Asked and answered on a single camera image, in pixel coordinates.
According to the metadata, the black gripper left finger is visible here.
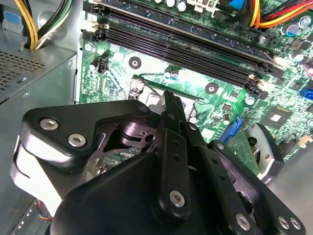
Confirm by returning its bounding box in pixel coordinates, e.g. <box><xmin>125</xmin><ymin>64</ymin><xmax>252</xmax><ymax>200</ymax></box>
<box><xmin>9</xmin><ymin>90</ymin><xmax>193</xmax><ymax>221</ymax></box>

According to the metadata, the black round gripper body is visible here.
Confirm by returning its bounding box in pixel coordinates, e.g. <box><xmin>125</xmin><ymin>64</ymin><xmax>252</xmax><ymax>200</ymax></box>
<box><xmin>49</xmin><ymin>152</ymin><xmax>236</xmax><ymax>235</ymax></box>

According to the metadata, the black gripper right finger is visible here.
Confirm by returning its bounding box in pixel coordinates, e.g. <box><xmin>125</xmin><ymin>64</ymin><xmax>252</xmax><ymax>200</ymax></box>
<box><xmin>182</xmin><ymin>121</ymin><xmax>306</xmax><ymax>235</ymax></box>

